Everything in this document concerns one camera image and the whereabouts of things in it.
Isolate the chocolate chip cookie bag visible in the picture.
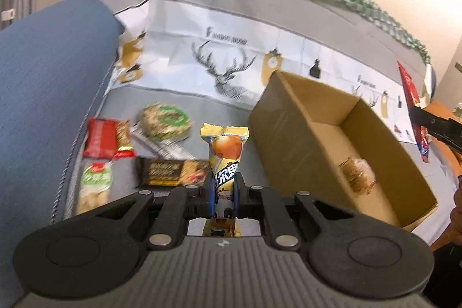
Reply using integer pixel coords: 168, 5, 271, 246
339, 157, 376, 195

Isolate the red spicy strips packet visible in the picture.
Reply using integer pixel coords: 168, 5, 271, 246
398, 63, 429, 163

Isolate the yellow orange ice cream packet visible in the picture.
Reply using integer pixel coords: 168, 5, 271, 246
200, 123, 250, 238

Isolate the round puffed rice cake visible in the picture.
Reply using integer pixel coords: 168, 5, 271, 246
139, 102, 192, 141

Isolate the black cracker packet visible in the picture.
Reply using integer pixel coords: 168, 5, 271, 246
135, 157, 211, 188

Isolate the grey deer print sofa cover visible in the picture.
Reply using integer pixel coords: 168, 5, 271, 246
100, 0, 457, 244

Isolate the orange cushion upper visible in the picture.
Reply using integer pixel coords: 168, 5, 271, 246
424, 100, 461, 123

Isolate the red snack packet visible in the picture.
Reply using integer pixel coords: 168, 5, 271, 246
83, 118, 136, 159

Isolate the silver foil snack packet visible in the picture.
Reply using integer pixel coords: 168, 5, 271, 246
130, 124, 197, 160

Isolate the blue sofa armrest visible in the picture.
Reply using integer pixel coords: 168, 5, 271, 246
1, 0, 123, 307

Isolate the brown cardboard box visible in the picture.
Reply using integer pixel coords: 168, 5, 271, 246
249, 71, 438, 232

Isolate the green label peanut packet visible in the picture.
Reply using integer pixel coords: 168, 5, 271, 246
76, 162, 112, 215

